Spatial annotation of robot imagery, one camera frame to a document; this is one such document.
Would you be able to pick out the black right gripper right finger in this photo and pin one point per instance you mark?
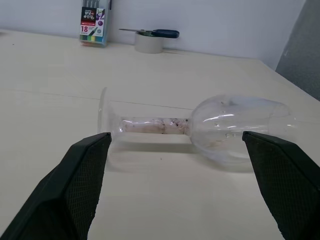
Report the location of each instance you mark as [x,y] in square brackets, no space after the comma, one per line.
[287,180]

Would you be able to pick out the white tape roll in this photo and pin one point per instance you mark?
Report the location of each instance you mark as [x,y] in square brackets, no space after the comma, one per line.
[148,43]

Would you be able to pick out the grey partition panel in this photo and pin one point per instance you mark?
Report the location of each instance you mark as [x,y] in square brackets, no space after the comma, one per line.
[302,50]

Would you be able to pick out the marker pen set box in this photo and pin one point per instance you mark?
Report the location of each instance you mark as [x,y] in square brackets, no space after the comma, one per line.
[92,25]

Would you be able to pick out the clear plastic wine glass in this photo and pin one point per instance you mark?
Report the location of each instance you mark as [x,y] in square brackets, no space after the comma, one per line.
[212,125]

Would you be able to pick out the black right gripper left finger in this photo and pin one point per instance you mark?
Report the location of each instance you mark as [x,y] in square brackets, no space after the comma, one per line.
[62,185]

